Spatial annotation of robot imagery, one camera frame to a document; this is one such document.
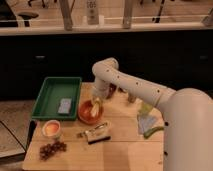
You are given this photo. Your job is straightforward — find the yellow banana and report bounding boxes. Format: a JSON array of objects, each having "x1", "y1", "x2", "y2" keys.
[{"x1": 91, "y1": 99, "x2": 101, "y2": 117}]

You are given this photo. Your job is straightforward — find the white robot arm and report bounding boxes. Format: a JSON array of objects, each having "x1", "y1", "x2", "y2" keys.
[{"x1": 92, "y1": 58, "x2": 213, "y2": 171}]

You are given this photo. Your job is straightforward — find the red bowl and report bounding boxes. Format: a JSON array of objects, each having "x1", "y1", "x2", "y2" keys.
[{"x1": 78, "y1": 100, "x2": 103, "y2": 125}]

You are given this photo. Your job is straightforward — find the small white bowl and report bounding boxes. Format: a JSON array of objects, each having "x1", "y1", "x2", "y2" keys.
[{"x1": 42, "y1": 120, "x2": 61, "y2": 139}]

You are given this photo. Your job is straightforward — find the dark red apple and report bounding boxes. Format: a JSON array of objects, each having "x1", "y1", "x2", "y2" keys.
[{"x1": 107, "y1": 84, "x2": 117, "y2": 99}]

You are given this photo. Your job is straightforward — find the small brown cup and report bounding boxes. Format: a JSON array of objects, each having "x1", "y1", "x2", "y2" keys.
[{"x1": 127, "y1": 93, "x2": 136, "y2": 103}]

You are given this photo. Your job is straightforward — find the grey sponge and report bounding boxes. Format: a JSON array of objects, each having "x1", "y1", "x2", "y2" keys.
[{"x1": 58, "y1": 98, "x2": 72, "y2": 114}]

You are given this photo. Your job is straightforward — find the green plastic tray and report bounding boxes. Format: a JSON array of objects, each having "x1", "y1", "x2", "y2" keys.
[{"x1": 31, "y1": 77, "x2": 82, "y2": 121}]

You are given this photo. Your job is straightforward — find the yellow-green pear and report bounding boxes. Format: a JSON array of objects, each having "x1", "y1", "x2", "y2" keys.
[{"x1": 140, "y1": 102, "x2": 153, "y2": 114}]

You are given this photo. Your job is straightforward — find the light blue cloth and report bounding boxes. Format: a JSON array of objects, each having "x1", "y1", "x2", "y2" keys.
[{"x1": 137, "y1": 115, "x2": 157, "y2": 134}]

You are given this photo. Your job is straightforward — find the green cucumber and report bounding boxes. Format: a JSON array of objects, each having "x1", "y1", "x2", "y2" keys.
[{"x1": 143, "y1": 126, "x2": 164, "y2": 139}]

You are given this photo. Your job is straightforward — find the bunch of dark grapes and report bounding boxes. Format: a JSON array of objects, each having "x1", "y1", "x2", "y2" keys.
[{"x1": 39, "y1": 141, "x2": 67, "y2": 160}]

